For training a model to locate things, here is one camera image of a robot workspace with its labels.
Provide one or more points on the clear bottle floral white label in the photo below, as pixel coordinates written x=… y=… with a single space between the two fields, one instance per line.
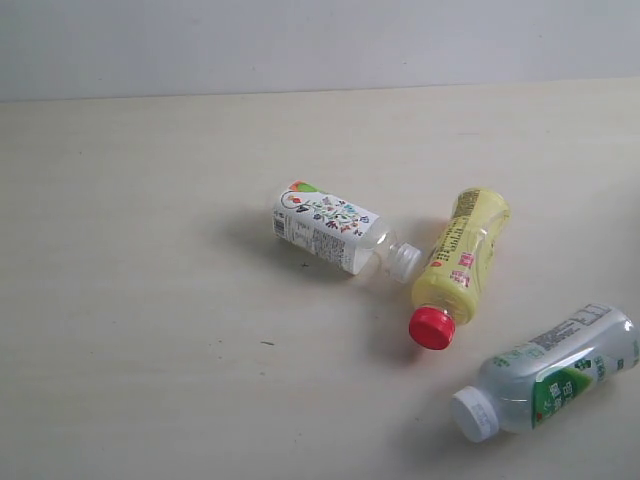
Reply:
x=341 y=232

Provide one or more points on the yellow bottle red cap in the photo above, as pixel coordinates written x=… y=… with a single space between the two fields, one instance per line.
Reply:
x=446 y=293

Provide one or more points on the clear bottle green white label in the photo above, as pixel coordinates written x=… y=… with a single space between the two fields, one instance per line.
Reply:
x=516 y=391

